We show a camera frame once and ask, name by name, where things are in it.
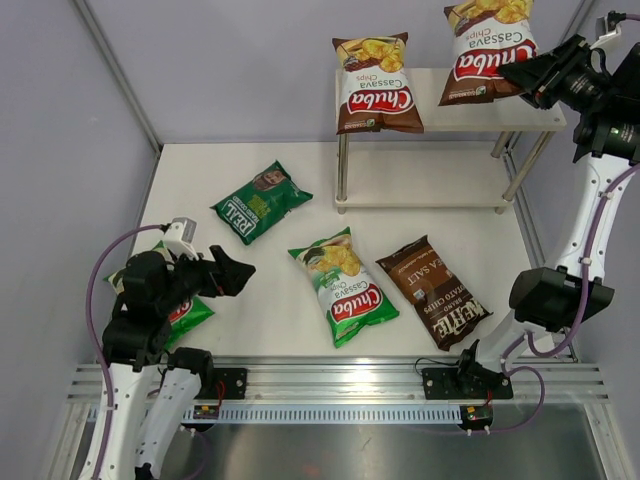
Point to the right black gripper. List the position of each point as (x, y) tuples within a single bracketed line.
[(538, 78)]

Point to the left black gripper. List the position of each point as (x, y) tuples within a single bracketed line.
[(228, 276)]

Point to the brown Chuba bag back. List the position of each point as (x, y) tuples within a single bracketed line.
[(487, 35)]

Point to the brown chuba bag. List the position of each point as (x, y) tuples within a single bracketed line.
[(374, 92), (487, 35)]

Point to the brown Chuba bag front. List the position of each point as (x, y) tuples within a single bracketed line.
[(374, 92)]

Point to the brown Kettle chips bag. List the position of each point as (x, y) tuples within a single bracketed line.
[(447, 309)]

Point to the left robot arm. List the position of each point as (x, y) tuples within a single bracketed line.
[(146, 391)]

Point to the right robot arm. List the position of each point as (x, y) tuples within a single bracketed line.
[(549, 304)]

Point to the dark green Real chips bag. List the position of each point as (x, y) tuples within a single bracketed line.
[(261, 203)]

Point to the white two-tier shelf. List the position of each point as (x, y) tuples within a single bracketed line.
[(502, 142)]

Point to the green Chuba bag left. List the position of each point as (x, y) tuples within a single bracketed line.
[(185, 310)]

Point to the green chuba bag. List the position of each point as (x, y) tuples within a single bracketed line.
[(348, 295), (185, 310)]

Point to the green Chuba bag centre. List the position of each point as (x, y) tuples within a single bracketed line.
[(348, 295)]

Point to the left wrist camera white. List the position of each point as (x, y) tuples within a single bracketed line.
[(179, 236)]

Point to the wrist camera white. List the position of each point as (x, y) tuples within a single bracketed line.
[(608, 31), (179, 236)]

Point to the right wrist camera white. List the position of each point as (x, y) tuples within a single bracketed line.
[(608, 31)]

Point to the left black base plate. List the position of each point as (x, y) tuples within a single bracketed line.
[(225, 384)]

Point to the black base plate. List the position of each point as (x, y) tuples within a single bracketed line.
[(440, 382), (225, 384)]

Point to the aluminium mounting rail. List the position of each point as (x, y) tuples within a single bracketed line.
[(389, 392)]

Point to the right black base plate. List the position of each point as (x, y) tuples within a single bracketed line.
[(440, 382)]

